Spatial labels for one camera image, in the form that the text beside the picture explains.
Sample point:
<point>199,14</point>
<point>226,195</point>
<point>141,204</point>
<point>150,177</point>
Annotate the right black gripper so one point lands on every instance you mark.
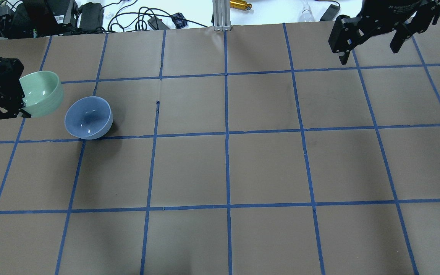
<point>390,10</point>

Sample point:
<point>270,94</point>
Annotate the green ceramic bowl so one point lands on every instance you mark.
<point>43,92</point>

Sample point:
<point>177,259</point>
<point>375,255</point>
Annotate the blue ceramic bowl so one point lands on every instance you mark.
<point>89,118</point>

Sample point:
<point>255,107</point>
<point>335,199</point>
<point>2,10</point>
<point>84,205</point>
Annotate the black power brick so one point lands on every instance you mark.
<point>331,13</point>

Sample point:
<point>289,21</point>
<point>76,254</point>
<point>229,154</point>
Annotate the white light bulb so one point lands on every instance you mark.
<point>306,14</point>

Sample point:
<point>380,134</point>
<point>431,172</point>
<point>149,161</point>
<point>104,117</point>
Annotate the yellow hand tool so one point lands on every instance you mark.
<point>240,5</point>

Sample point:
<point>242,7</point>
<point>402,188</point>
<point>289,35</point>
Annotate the black power adapter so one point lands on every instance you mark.
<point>157,24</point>

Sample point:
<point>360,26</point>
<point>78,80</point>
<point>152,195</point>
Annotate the aluminium frame post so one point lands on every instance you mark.
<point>221,15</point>

